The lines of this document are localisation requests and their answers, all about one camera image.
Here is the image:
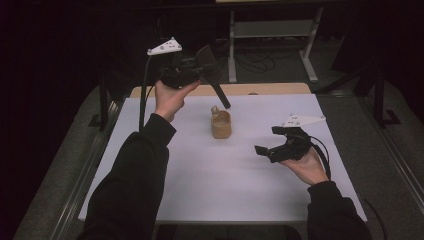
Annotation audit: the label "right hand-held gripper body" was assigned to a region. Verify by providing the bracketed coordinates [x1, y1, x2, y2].
[268, 113, 327, 164]

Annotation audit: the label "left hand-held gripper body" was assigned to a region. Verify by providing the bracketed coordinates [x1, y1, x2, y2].
[146, 36, 202, 90]

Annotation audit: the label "tan pouch holder with bear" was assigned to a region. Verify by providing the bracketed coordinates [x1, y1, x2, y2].
[210, 105, 233, 140]

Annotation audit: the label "person's left hand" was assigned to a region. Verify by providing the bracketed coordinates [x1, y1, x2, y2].
[153, 79, 202, 123]

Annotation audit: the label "person's right hand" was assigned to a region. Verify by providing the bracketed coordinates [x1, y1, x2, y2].
[279, 146, 330, 187]

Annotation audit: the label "dark floor stand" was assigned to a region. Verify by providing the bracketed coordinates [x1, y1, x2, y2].
[87, 74, 122, 132]
[352, 64, 402, 130]

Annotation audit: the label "grey metal stand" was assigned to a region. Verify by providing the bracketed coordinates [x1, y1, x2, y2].
[227, 6, 325, 84]

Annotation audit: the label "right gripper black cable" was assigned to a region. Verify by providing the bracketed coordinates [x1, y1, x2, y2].
[309, 134, 333, 182]

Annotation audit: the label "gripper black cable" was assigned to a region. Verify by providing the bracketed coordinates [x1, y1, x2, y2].
[138, 54, 153, 133]
[309, 134, 333, 182]

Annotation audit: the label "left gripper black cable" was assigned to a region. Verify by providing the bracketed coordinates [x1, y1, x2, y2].
[138, 54, 153, 133]

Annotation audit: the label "black floor cables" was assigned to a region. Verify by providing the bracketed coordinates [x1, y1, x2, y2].
[233, 49, 303, 74]

